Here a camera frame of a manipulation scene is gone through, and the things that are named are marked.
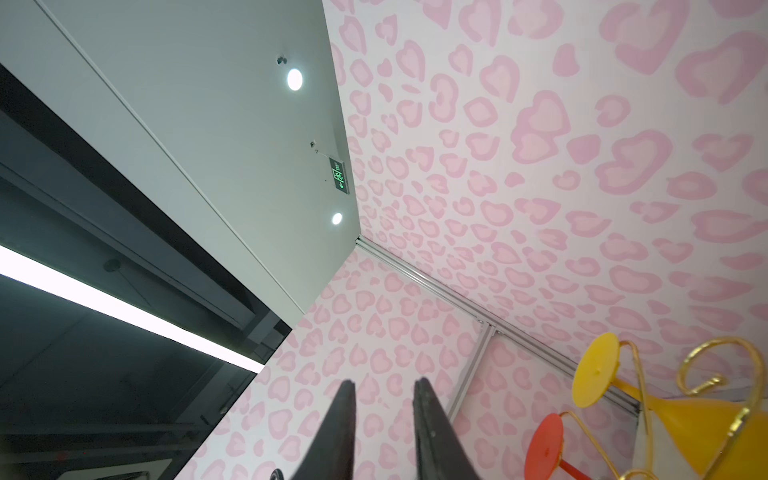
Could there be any red wine glass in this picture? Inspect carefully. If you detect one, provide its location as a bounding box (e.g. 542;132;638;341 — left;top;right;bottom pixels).
524;413;590;480

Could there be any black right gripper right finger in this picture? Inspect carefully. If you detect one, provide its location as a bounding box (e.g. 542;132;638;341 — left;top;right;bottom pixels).
413;378;479;480

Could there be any gold wire glass rack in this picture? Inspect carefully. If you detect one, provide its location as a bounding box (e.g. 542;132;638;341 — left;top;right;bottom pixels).
560;337;767;480

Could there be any aluminium frame post back left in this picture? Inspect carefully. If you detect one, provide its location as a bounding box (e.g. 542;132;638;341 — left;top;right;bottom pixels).
356;235;640;415

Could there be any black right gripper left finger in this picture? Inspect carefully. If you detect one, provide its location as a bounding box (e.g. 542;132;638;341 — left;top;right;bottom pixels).
293;380;357;480

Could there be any green exit sign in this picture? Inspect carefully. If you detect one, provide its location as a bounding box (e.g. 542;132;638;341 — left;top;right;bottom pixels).
329;158;350;194

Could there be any yellow wine glass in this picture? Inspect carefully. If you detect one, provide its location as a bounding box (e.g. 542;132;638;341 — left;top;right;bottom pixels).
571;332;768;480

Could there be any round ceiling spotlight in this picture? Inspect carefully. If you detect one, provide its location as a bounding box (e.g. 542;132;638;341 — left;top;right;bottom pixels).
286;68;304;91

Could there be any ceiling light strip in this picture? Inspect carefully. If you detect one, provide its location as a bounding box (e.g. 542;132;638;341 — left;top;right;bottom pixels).
1;246;265;374

